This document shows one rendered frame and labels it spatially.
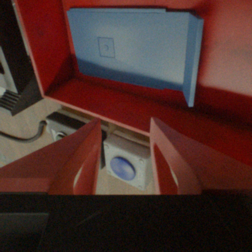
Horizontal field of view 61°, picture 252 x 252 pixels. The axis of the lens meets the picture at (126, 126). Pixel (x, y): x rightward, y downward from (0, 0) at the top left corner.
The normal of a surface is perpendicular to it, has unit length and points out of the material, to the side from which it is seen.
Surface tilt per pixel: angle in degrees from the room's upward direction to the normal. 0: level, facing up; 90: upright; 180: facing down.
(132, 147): 90
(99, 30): 0
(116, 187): 0
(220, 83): 0
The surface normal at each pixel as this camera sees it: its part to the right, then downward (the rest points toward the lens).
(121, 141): -0.01, -0.79
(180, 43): -0.52, 0.53
